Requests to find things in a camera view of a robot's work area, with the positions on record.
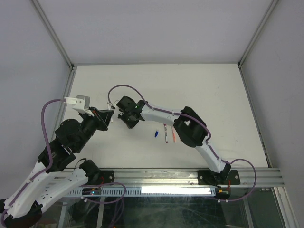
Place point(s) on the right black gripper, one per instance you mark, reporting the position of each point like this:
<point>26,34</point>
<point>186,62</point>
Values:
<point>130,126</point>

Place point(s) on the perforated cable duct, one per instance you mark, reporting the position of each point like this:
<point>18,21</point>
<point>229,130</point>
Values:
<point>145,191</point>

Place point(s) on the white pen purple end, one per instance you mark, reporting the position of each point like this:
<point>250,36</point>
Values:
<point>165,133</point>

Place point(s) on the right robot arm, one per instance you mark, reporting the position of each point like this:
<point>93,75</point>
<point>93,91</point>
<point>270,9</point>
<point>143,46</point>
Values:
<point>190,128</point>

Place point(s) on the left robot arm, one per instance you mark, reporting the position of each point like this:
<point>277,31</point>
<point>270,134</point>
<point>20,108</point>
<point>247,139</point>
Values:
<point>27,205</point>

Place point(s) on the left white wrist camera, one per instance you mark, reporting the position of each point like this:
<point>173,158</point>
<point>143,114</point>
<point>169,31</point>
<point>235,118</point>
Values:
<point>80,103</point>

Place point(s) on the orange highlighter pen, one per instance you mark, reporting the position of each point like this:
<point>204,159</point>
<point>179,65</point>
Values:
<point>173,135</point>

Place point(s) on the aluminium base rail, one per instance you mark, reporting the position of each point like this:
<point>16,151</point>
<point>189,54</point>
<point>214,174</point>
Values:
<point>196,177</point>

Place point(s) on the thin white pen yellow end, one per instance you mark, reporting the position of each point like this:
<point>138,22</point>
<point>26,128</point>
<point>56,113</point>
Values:
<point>111,111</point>

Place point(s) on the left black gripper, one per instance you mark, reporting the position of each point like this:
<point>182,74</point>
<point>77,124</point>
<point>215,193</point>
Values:
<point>98,118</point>

